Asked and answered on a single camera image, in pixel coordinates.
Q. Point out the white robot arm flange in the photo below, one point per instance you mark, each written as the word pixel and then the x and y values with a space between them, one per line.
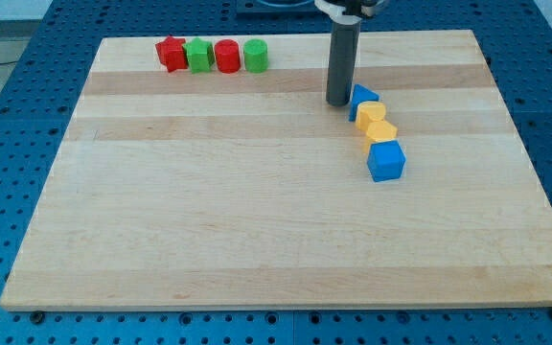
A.
pixel 350 12

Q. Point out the light wooden board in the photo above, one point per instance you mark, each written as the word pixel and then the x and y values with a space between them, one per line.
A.
pixel 210 191

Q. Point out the yellow heart block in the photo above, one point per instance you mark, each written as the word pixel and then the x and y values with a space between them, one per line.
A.
pixel 369 112

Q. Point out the blue cube block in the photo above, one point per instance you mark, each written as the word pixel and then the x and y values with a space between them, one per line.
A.
pixel 386 161

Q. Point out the yellow hexagon block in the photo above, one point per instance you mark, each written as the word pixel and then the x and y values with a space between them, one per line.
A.
pixel 377 132

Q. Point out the blue triangle block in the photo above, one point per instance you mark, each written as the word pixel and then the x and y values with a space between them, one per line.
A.
pixel 361 94

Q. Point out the green cylinder block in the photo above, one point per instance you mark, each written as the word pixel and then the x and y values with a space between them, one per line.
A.
pixel 255 55

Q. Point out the red cylinder block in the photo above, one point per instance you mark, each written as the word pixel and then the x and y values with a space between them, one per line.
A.
pixel 227 54

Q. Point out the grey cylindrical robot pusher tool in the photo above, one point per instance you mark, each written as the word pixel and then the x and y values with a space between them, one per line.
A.
pixel 342 61

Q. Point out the red star block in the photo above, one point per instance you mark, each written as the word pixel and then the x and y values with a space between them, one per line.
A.
pixel 171 53

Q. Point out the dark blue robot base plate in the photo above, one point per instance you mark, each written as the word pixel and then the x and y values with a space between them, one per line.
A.
pixel 247 8

